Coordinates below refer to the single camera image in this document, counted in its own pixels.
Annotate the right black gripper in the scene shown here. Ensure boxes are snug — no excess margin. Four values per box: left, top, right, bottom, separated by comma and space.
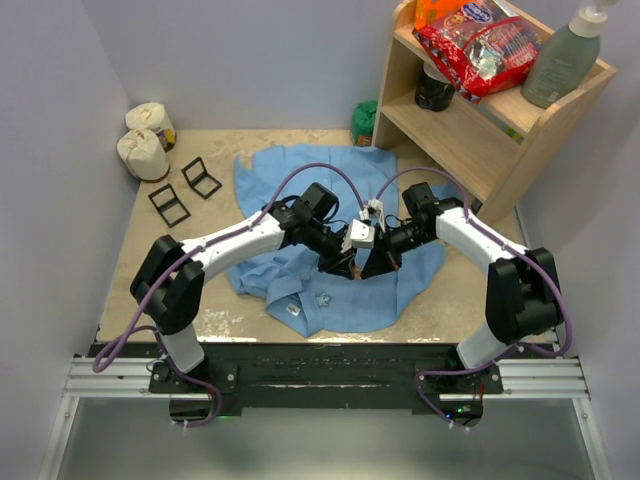
362, 221, 435, 278

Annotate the green pump bottle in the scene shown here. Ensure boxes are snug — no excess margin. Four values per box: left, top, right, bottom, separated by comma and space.
521, 0, 616, 108

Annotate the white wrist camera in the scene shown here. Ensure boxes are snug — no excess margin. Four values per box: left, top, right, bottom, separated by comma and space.
345, 219, 375, 249
360, 198, 386, 232

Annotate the black stand front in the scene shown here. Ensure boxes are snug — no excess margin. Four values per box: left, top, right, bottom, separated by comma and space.
148, 183, 191, 229

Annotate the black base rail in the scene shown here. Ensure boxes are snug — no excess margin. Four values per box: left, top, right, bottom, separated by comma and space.
118, 343, 555, 426

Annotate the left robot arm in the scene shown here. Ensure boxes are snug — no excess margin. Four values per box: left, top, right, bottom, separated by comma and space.
130, 183, 368, 392

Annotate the white cloth bag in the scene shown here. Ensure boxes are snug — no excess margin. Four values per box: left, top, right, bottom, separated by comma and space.
116, 129, 170, 182
125, 102, 176, 152

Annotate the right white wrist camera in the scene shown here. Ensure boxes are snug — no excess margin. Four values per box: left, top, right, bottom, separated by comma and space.
360, 198, 386, 232

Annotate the black stand rear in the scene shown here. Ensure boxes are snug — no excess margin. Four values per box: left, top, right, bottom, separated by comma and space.
181, 157, 222, 200

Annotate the blue button shirt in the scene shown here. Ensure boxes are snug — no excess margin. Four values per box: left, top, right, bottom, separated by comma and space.
228, 145, 446, 337

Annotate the white cloth bag front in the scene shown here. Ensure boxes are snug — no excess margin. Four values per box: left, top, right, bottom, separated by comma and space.
116, 129, 170, 182

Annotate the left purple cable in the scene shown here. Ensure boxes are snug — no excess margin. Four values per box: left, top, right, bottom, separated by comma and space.
92, 163, 369, 374

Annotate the orange snack box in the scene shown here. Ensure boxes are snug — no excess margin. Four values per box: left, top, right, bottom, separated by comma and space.
413, 0, 466, 29

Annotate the green lidded container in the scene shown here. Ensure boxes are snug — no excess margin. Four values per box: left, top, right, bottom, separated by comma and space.
350, 100, 378, 147

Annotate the white cloth bag rear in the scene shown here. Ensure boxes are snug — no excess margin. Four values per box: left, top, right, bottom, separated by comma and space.
125, 102, 176, 152

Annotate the dark jar on shelf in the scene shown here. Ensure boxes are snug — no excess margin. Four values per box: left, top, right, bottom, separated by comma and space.
414, 62, 456, 112

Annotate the black stand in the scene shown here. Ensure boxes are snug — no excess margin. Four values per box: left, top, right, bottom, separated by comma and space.
181, 157, 222, 200
148, 183, 191, 229

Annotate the wooden shelf unit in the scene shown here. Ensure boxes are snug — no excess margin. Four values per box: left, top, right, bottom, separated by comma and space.
372, 1, 617, 223

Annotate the red candy bag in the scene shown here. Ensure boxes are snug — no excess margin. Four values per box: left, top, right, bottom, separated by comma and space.
413, 1, 549, 103

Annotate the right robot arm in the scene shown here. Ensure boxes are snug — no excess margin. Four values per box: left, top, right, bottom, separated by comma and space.
361, 182, 566, 393

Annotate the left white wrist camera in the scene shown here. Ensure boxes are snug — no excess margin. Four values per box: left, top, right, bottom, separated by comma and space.
345, 219, 375, 249

